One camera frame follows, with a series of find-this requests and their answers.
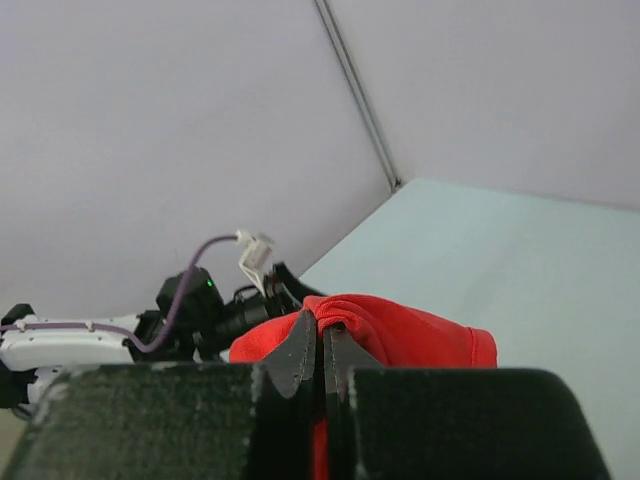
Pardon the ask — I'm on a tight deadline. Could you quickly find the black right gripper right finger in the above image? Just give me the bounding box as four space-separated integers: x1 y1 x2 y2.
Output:
323 326 610 479

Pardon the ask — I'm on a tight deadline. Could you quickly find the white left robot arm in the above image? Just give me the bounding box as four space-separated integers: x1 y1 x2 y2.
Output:
1 263 318 420

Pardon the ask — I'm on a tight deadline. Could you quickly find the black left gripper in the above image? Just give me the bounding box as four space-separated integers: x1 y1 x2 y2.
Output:
130 262 322 362

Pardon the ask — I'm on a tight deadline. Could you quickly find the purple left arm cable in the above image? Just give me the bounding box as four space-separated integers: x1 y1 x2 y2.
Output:
0 234 240 354

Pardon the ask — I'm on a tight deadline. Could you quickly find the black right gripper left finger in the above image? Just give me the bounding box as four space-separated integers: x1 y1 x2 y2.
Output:
4 311 317 479

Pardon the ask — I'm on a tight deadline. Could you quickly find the red tank top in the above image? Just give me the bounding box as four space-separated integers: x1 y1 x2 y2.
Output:
229 294 498 479

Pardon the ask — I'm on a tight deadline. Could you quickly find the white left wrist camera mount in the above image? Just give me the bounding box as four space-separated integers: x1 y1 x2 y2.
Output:
236 229 275 296

